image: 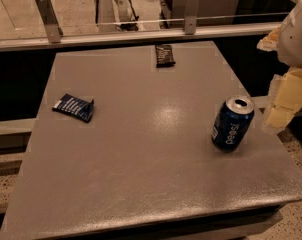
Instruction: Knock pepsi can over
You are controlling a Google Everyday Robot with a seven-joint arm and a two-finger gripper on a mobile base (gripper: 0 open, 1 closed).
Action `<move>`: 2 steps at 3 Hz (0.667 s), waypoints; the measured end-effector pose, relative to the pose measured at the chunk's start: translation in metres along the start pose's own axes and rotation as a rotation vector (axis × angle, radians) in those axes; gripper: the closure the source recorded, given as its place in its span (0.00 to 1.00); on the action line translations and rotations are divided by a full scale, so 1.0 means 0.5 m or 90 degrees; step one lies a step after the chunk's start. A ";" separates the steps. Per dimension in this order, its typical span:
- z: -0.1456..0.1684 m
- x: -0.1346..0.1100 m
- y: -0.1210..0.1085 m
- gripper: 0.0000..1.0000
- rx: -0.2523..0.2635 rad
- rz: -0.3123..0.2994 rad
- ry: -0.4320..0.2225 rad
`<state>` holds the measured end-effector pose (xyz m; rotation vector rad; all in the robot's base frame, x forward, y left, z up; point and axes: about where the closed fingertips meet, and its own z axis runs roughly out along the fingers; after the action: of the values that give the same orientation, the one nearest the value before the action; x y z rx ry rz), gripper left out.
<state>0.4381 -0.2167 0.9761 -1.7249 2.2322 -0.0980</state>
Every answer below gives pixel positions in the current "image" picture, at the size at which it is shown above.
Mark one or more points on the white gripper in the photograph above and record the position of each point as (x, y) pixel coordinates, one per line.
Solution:
(295, 39)

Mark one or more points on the blue pepsi can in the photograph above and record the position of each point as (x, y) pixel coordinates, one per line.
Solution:
(232, 122)

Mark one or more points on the black snack bar wrapper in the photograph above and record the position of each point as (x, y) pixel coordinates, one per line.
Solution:
(164, 56)

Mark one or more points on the grey table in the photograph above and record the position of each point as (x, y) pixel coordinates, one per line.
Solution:
(146, 158)

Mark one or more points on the blue snack packet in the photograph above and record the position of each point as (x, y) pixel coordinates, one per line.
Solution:
(75, 107)

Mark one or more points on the metal rail with glass panel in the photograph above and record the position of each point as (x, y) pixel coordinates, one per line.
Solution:
(138, 37)

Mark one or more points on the right metal bracket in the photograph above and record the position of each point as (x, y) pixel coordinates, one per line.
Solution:
(190, 16)

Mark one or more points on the metal bracket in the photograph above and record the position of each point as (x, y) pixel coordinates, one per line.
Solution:
(190, 16)
(49, 19)

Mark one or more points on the left metal bracket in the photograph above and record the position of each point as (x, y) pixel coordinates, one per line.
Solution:
(49, 19)

